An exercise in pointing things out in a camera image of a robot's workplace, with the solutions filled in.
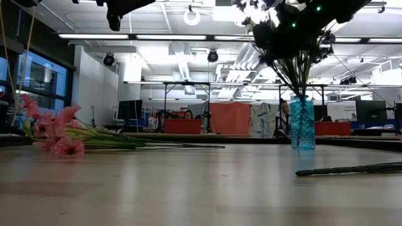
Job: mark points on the pink artificial flower bunch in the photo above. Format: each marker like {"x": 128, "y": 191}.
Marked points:
{"x": 345, "y": 169}
{"x": 67, "y": 147}

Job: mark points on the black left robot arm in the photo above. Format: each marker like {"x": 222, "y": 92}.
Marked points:
{"x": 125, "y": 4}

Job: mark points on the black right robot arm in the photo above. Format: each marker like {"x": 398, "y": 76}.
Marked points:
{"x": 339, "y": 9}

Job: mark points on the blue glass vase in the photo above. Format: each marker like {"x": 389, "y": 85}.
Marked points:
{"x": 302, "y": 125}

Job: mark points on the ceiling tube light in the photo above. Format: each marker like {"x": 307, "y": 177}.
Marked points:
{"x": 94, "y": 36}
{"x": 234, "y": 38}
{"x": 171, "y": 37}
{"x": 384, "y": 40}
{"x": 348, "y": 40}

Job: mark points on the black round ceiling lamp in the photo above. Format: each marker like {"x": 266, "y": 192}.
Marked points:
{"x": 212, "y": 56}
{"x": 108, "y": 59}

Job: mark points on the person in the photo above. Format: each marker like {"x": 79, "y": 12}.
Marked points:
{"x": 284, "y": 119}
{"x": 188, "y": 114}

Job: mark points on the white printed sign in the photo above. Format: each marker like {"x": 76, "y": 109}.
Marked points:
{"x": 341, "y": 111}

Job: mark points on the leaf print cloth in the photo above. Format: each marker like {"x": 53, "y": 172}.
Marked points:
{"x": 264, "y": 120}

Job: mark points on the red storage bin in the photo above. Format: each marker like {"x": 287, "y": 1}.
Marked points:
{"x": 333, "y": 128}
{"x": 182, "y": 126}

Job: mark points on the orange hanging cloth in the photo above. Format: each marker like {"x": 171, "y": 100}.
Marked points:
{"x": 230, "y": 117}

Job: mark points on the black background monitor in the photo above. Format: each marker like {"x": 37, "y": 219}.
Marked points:
{"x": 129, "y": 110}
{"x": 371, "y": 111}

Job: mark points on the black framed workbench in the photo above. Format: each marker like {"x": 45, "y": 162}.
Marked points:
{"x": 188, "y": 83}

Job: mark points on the glass window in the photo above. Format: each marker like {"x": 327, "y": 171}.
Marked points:
{"x": 41, "y": 75}

